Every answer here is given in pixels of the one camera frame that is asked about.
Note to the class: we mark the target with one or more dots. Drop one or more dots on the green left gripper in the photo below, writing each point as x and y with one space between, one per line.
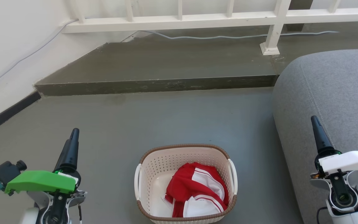
39 182

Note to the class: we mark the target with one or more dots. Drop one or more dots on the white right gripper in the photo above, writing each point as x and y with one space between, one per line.
350 160

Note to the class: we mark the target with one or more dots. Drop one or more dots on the cream plastic laundry basket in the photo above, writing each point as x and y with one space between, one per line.
166 161

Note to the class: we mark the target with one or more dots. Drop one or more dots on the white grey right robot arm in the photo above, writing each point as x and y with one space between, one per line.
346 196

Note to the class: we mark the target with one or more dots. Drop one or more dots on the grey fabric sofa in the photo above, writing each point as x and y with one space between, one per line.
337 93

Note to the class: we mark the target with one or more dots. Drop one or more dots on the black baseboard strip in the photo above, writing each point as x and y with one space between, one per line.
8 113

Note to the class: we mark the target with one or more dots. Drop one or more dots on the red and white garment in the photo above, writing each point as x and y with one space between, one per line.
185 186

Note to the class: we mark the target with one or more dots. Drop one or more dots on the white wooden railing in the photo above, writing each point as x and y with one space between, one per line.
197 20

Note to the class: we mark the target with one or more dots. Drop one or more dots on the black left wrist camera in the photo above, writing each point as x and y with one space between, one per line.
6 171

